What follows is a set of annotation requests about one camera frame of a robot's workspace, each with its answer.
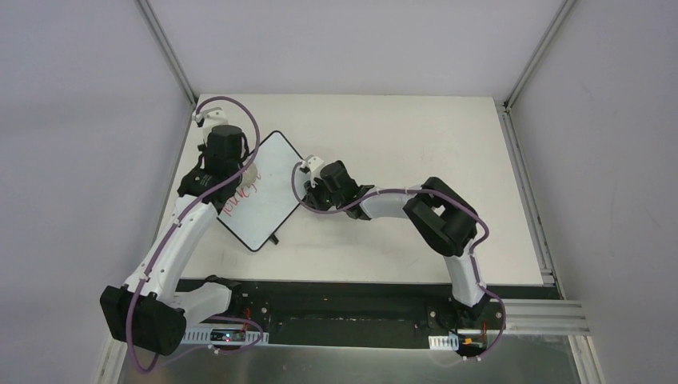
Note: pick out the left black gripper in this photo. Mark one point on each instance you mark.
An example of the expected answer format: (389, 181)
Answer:
(233, 161)

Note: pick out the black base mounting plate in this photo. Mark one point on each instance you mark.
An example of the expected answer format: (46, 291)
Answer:
(351, 314)

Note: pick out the left white cable duct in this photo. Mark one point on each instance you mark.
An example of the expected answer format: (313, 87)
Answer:
(224, 336)

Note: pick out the right white cable duct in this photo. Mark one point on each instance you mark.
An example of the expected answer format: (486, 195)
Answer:
(449, 341)

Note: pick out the small black-framed whiteboard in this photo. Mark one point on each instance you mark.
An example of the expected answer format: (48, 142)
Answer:
(255, 213)

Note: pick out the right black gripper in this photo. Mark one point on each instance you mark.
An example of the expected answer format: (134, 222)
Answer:
(312, 193)

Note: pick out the white cable duct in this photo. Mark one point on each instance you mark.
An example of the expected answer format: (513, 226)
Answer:
(449, 341)
(224, 336)

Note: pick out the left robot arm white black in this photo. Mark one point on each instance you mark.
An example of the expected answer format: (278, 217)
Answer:
(146, 311)

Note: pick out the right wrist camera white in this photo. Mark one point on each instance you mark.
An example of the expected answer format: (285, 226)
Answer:
(312, 165)

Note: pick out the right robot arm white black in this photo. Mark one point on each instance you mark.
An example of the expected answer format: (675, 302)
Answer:
(445, 221)

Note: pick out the silver mesh sponge eraser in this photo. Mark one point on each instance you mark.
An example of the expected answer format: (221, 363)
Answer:
(249, 175)

